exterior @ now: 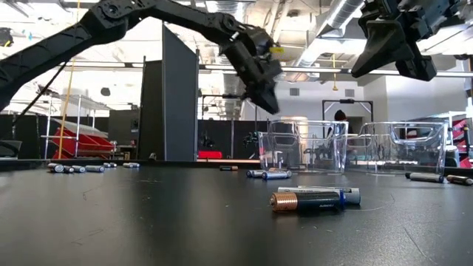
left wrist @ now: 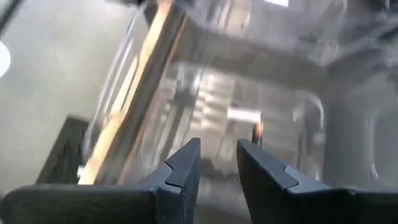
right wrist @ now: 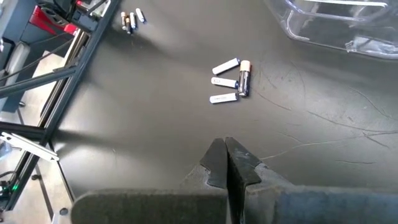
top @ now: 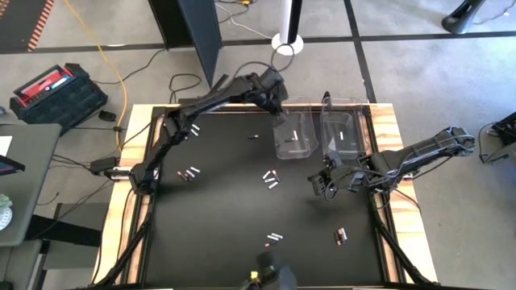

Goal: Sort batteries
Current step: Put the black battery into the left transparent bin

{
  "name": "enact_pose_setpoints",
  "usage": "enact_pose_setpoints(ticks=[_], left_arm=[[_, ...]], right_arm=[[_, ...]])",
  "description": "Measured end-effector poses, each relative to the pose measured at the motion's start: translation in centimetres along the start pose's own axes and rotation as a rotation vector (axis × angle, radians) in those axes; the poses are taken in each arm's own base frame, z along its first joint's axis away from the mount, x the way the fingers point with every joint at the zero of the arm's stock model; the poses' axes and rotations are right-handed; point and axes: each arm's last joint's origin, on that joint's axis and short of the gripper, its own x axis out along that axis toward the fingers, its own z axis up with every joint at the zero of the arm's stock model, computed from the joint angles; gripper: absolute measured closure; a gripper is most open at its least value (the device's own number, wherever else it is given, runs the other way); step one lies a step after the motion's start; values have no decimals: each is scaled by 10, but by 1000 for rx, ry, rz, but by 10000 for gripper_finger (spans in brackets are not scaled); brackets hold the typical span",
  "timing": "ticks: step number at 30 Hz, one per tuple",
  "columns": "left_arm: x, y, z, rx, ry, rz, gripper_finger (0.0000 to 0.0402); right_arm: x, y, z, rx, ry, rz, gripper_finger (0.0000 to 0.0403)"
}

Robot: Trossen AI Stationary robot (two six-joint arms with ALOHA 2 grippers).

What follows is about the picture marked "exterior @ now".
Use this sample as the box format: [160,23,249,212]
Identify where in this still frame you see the large silver ventilation duct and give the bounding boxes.
[293,0,370,69]

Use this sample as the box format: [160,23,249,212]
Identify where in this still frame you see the metal wire shelf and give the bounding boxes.
[39,94,112,160]

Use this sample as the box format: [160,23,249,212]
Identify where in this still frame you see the red storage bins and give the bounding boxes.
[50,127,116,160]

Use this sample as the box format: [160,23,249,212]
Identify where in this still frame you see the red shelving rack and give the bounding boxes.
[451,117,473,169]

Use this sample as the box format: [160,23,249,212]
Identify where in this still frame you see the black ceiling device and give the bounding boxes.
[0,27,15,48]

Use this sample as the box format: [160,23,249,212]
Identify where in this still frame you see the yellow cable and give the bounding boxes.
[57,0,81,160]

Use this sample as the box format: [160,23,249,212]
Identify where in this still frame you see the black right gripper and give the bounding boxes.
[350,0,473,79]

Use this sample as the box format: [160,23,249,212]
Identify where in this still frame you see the white cylindrical container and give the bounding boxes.
[445,145,461,168]

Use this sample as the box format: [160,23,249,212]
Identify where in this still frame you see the yellow hanging pendant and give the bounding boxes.
[331,53,339,92]

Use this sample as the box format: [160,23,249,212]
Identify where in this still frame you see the long ceiling light bar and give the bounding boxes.
[199,64,473,78]

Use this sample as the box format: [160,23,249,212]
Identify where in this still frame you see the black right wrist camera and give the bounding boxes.
[394,54,438,83]

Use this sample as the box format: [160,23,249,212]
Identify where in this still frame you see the clear plastic bin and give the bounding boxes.
[257,119,350,174]
[349,120,449,176]

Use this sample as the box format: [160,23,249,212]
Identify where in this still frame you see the red crate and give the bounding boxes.
[197,149,224,160]

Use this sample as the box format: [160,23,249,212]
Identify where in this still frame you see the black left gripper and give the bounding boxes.
[220,27,284,115]

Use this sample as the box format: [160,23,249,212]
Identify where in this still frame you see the dark partition panel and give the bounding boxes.
[137,23,201,163]

